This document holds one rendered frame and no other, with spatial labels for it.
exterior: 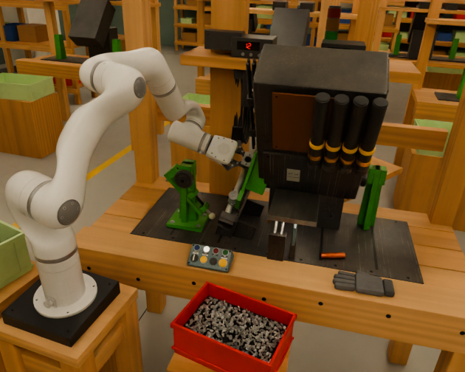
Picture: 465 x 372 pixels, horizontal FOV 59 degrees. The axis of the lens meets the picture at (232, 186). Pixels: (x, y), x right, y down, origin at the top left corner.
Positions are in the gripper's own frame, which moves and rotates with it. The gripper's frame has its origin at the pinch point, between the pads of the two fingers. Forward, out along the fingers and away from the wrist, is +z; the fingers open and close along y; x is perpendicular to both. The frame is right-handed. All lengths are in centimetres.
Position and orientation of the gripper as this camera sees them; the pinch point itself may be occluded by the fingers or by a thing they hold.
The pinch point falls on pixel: (246, 160)
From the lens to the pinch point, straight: 158.5
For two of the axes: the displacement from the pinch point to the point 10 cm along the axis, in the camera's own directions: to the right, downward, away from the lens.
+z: 9.2, 3.8, -0.3
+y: 3.8, -8.9, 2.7
